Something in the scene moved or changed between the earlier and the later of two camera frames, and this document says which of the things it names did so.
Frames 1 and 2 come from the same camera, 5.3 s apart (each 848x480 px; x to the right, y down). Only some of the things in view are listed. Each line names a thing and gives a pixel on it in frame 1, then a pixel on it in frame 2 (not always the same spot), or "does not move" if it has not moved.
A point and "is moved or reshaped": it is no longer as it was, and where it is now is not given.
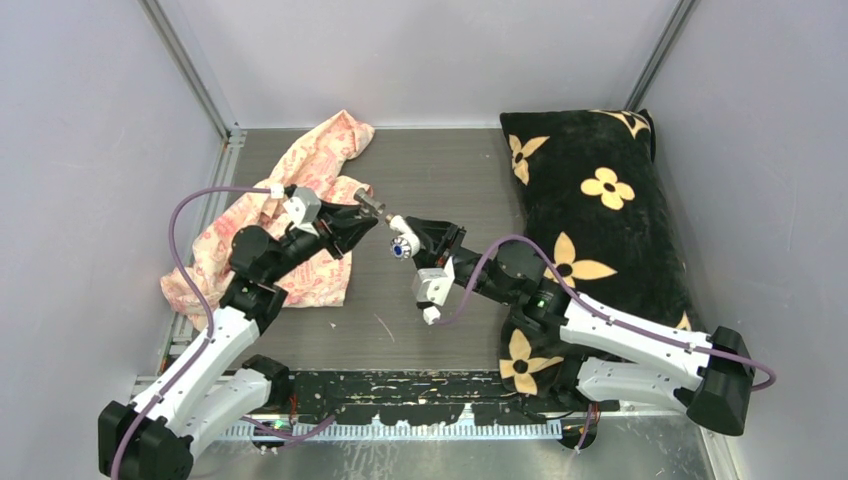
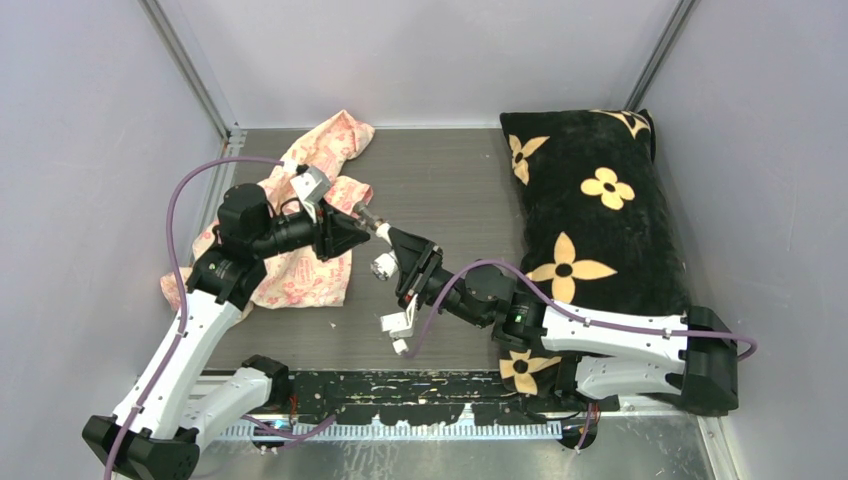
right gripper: x=440 y=235 → x=410 y=251
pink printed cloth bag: x=317 y=161 does not move
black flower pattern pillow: x=599 y=218 does not move
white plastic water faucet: x=407 y=244 is moved or reshaped
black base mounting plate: x=427 y=398 does not move
